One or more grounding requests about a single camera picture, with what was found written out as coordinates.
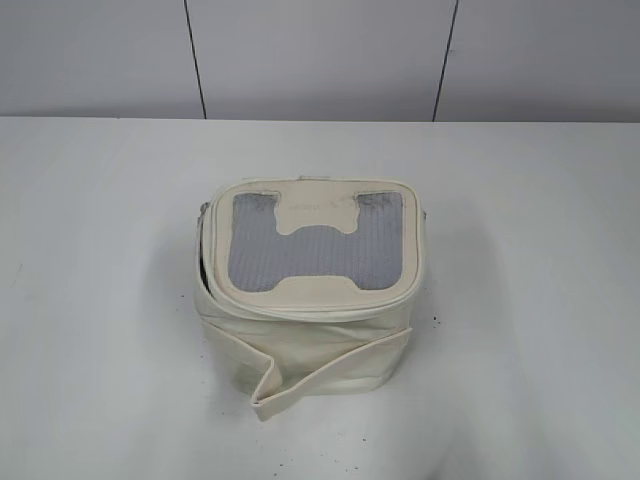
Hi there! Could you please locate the cream bag with mesh lid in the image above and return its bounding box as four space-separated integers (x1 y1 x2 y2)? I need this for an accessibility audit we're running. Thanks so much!
195 178 426 420

